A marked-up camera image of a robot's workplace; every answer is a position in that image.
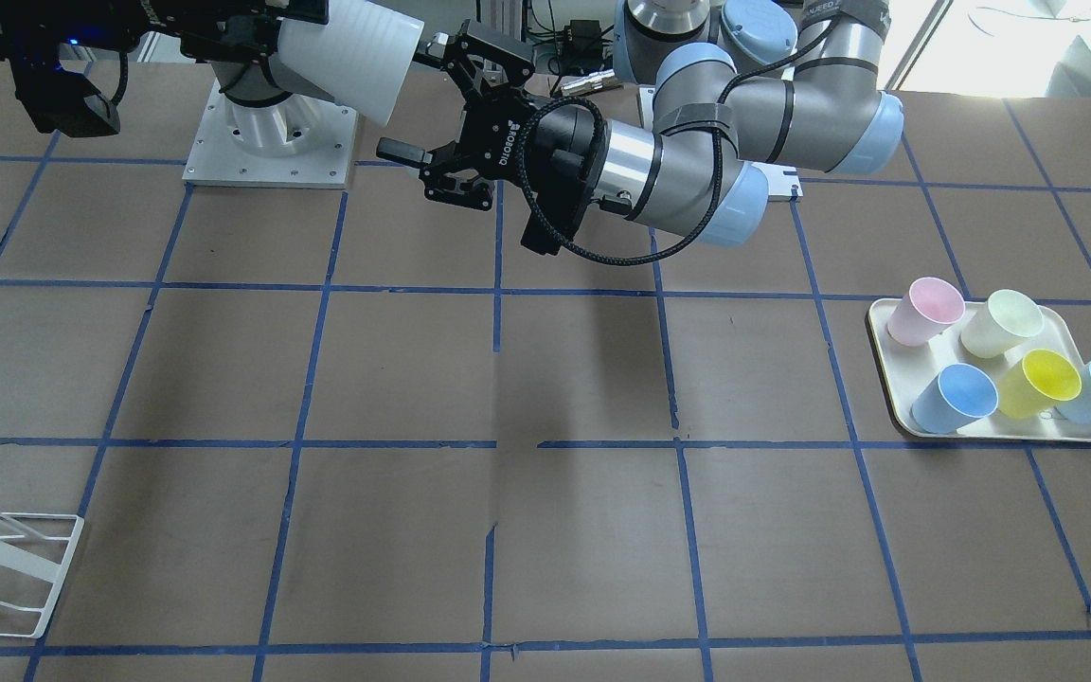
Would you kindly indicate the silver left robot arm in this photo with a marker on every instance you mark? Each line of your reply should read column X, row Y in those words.
column 734, row 88

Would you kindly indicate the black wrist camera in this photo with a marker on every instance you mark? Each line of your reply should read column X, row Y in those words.
column 56, row 100

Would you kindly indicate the frosted white cup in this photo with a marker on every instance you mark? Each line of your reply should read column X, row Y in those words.
column 361, row 56

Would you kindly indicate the cream plastic tray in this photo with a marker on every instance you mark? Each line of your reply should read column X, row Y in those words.
column 906, row 371

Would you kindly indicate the yellow cup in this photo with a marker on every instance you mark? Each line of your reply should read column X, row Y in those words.
column 1041, row 379

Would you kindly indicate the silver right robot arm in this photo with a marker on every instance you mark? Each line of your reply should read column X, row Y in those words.
column 104, row 25

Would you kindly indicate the pale green cup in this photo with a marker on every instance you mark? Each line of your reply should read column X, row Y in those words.
column 1006, row 320

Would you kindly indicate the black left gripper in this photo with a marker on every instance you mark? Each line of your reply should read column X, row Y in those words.
column 560, row 133

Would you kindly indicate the blue cup near pink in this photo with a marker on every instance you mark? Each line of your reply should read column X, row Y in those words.
column 961, row 394

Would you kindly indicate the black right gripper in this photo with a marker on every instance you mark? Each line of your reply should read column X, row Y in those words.
column 187, row 21

